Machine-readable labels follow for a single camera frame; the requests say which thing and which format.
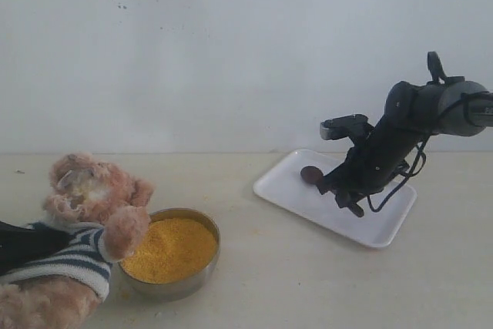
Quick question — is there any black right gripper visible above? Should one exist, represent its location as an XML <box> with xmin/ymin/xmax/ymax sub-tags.
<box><xmin>316</xmin><ymin>115</ymin><xmax>421</xmax><ymax>210</ymax></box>

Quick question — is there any dark brown wooden spoon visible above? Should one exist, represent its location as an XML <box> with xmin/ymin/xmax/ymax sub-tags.
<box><xmin>300</xmin><ymin>166</ymin><xmax>364</xmax><ymax>217</ymax></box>

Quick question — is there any tan teddy bear striped sweater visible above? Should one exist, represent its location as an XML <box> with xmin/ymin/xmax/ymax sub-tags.
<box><xmin>1</xmin><ymin>153</ymin><xmax>154</xmax><ymax>328</ymax></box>

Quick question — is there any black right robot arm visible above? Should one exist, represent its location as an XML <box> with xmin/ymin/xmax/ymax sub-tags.
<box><xmin>315</xmin><ymin>81</ymin><xmax>492</xmax><ymax>215</ymax></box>

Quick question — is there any white rectangular plastic tray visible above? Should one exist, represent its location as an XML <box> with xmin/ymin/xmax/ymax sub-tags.
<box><xmin>253</xmin><ymin>149</ymin><xmax>417</xmax><ymax>248</ymax></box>

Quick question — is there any steel bowl of yellow millet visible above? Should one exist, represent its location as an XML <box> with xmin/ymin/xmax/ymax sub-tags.
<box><xmin>119</xmin><ymin>208</ymin><xmax>221</xmax><ymax>302</ymax></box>

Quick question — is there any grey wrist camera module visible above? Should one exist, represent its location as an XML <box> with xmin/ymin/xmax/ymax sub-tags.
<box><xmin>319</xmin><ymin>114</ymin><xmax>367</xmax><ymax>140</ymax></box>

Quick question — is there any black camera cable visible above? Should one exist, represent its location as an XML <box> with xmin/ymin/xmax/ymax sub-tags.
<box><xmin>365</xmin><ymin>51</ymin><xmax>493</xmax><ymax>213</ymax></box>

